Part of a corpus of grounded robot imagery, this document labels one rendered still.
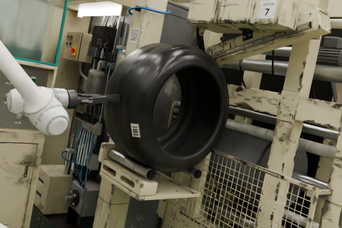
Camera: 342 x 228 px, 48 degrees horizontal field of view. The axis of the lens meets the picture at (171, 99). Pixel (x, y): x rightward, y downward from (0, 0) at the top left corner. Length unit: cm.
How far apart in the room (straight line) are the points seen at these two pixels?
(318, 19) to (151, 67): 74
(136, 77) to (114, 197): 75
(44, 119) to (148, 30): 91
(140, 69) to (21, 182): 99
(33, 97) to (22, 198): 107
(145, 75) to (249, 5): 59
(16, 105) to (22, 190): 90
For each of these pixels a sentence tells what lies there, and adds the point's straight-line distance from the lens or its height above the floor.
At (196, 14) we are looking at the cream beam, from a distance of 208.
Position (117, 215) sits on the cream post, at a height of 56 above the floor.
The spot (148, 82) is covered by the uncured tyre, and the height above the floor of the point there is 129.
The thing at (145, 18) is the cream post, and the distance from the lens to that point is 198.
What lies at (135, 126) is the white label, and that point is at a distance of 157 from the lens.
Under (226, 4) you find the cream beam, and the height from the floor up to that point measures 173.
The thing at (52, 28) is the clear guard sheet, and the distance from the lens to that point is 216.
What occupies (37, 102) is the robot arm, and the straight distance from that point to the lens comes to 128.
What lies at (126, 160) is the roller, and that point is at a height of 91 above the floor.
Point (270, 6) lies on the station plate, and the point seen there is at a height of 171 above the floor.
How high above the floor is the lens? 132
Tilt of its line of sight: 3 degrees down
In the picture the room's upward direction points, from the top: 11 degrees clockwise
